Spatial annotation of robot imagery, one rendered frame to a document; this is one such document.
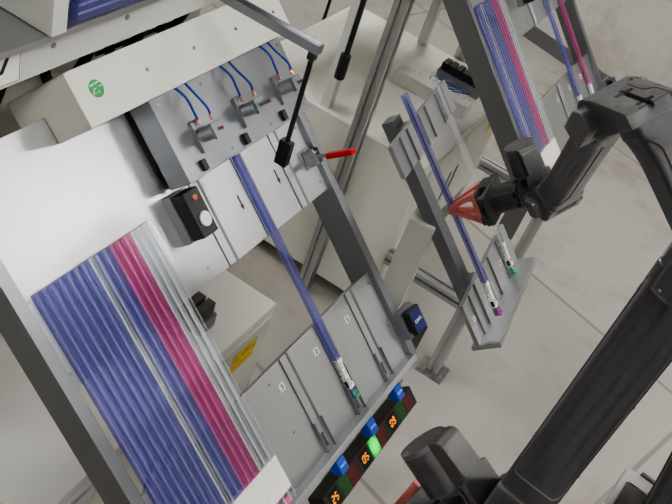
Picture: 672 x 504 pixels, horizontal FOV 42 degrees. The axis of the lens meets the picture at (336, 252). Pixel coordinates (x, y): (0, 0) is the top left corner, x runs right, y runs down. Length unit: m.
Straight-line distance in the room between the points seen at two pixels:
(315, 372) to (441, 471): 0.61
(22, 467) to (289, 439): 0.44
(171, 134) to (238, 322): 0.62
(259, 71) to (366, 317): 0.51
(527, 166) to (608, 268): 2.00
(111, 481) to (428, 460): 0.47
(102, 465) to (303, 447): 0.40
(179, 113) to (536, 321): 2.04
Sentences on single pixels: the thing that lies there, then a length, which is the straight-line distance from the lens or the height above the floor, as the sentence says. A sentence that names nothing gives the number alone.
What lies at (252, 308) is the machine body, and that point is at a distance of 1.86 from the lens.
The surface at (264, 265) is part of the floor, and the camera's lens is 2.89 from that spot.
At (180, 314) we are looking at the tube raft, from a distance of 1.32.
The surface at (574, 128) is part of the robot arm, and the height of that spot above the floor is 1.37.
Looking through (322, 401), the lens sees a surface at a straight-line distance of 1.54.
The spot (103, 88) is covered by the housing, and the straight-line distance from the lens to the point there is 1.23.
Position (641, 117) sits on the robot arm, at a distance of 1.17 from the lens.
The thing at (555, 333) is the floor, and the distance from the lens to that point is 3.14.
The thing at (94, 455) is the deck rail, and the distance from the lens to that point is 1.23.
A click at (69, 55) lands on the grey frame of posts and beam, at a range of 1.17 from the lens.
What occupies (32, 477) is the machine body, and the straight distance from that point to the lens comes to 1.55.
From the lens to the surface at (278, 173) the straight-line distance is 1.54.
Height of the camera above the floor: 1.93
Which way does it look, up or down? 39 degrees down
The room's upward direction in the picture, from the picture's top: 20 degrees clockwise
